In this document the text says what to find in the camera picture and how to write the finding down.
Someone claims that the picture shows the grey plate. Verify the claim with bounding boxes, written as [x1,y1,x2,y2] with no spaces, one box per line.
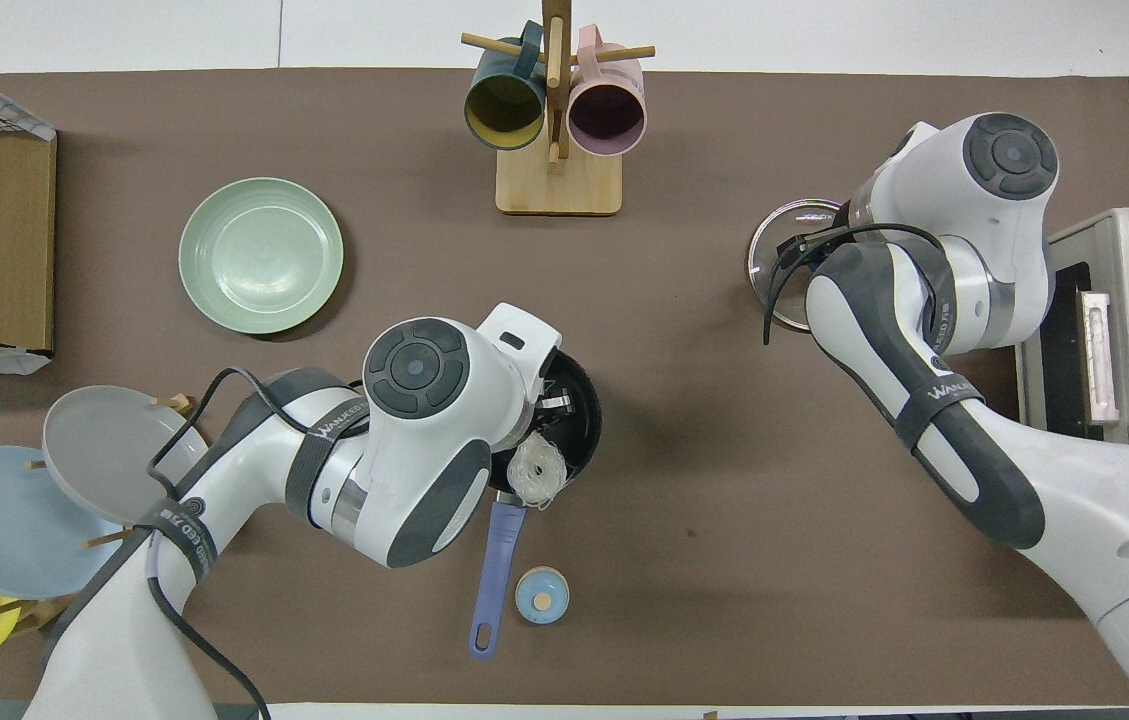
[41,384,218,529]

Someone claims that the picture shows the teal mug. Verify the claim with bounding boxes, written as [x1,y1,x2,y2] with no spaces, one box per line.
[463,21,548,152]

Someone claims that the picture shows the pink mug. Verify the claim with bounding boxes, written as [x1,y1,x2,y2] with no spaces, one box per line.
[566,24,648,159]

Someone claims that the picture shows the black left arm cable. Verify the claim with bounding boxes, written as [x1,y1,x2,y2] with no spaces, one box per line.
[145,366,272,720]

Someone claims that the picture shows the dark blue saucepan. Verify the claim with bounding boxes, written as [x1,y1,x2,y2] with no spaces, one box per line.
[468,345,604,660]

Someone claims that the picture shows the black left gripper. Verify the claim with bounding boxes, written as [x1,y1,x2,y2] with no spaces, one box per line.
[528,392,582,443]

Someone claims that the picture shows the black wire basket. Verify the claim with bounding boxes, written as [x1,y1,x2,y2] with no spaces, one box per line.
[0,84,58,142]

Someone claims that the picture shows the wooden plate rack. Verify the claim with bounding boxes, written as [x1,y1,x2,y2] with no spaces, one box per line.
[0,392,198,637]

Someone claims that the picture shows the light green plate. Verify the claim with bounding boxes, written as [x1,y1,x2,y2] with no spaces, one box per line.
[177,176,346,336]

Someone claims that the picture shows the wooden mug tree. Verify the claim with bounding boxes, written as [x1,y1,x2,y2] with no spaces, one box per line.
[460,0,657,217]

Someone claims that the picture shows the glass lid with blue knob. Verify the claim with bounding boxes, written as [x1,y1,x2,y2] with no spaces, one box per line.
[746,197,851,334]

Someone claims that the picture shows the brown table mat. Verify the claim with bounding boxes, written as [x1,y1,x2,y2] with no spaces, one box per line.
[0,67,1129,707]

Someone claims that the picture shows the light blue plate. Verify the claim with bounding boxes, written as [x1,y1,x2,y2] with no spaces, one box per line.
[0,445,126,601]

